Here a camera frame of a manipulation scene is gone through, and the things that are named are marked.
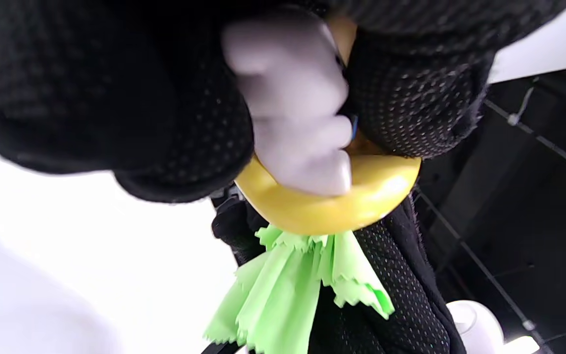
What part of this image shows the person's right hand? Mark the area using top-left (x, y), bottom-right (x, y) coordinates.
top-left (212, 199), bottom-right (466, 354)

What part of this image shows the person's left hand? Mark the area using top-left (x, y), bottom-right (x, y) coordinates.
top-left (0, 0), bottom-right (566, 205)

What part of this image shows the green dusting cloth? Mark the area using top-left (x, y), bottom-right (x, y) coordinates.
top-left (203, 224), bottom-right (396, 354)

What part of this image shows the yellow ring dogs ornament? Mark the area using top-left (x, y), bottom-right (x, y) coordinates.
top-left (222, 15), bottom-right (422, 236)

